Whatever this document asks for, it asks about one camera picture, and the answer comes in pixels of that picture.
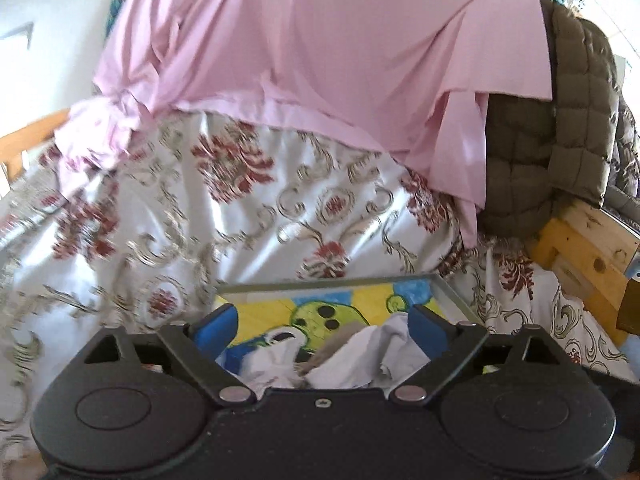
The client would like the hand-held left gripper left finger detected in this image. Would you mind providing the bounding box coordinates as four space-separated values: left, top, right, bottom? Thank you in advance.
82 305 258 408

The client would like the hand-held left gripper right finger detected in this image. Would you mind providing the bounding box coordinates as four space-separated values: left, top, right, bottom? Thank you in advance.
387 304 577 406

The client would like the grey tray with painted picture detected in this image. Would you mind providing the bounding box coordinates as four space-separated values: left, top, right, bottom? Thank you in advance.
210 274 626 393

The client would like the white cloth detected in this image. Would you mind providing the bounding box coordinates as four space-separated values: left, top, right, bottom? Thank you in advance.
307 314 432 391

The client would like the grey-brown cloth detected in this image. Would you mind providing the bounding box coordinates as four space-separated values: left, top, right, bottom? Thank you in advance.
296 324 363 378

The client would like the floral satin quilt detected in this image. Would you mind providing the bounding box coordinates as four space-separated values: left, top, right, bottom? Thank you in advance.
0 107 628 461

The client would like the dark brown object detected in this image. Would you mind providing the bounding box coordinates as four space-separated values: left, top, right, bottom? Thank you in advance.
616 271 640 336

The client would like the olive puffer jacket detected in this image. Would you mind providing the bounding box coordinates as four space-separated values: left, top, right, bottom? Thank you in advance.
477 0 640 238

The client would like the pink bed sheet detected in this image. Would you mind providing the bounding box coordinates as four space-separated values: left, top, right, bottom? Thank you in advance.
52 0 555 248

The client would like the teal patterned cloth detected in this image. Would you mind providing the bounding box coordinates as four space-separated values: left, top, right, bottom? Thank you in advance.
102 0 143 41

